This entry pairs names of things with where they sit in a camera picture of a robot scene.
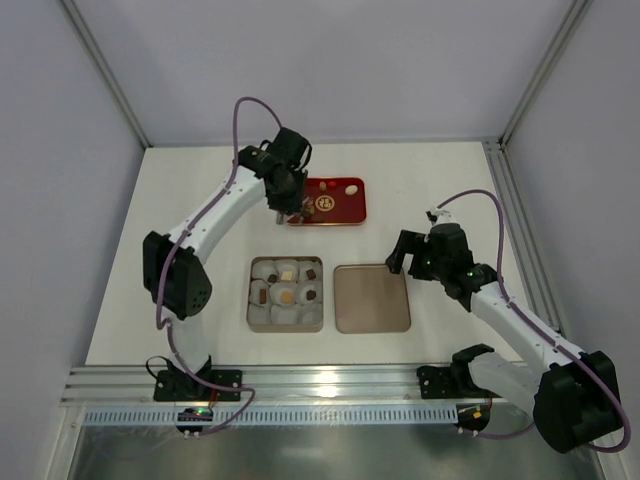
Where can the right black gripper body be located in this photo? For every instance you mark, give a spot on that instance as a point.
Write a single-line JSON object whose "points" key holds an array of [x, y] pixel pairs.
{"points": [[413, 248]]}

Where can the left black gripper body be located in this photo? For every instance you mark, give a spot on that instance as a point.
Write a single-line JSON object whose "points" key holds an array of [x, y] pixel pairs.
{"points": [[288, 204]]}

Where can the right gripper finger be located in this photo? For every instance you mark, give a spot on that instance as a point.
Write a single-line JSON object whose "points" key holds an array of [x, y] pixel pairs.
{"points": [[419, 269], [408, 243]]}

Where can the gold tin lid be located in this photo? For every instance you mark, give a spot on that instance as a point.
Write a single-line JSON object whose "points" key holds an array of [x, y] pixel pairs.
{"points": [[369, 299]]}

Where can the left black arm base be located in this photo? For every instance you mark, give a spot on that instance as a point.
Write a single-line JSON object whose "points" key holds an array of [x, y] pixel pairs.
{"points": [[173, 385]]}

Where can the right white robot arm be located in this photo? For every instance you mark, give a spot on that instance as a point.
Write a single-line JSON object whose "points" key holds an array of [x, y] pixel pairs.
{"points": [[571, 396]]}

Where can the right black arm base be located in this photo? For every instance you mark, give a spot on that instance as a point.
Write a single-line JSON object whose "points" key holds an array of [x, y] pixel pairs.
{"points": [[453, 381]]}

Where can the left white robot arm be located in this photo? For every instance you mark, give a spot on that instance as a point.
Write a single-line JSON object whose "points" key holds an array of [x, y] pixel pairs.
{"points": [[174, 263]]}

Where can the white oval chocolate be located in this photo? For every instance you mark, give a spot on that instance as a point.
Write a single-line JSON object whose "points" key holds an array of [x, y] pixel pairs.
{"points": [[350, 190]]}

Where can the red rectangular tray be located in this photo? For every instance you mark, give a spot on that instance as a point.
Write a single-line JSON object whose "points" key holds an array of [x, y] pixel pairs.
{"points": [[332, 207]]}

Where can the gold tin box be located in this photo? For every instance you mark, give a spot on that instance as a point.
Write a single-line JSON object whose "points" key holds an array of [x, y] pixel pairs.
{"points": [[300, 316]]}

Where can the aluminium frame post right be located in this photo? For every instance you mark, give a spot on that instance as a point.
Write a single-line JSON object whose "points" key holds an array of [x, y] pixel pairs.
{"points": [[559, 42]]}

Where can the aluminium frame post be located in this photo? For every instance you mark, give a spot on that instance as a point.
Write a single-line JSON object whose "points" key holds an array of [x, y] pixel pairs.
{"points": [[94, 52], [559, 42]]}

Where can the aluminium frame post left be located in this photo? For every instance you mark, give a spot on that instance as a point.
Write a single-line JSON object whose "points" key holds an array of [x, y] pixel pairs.
{"points": [[94, 52]]}

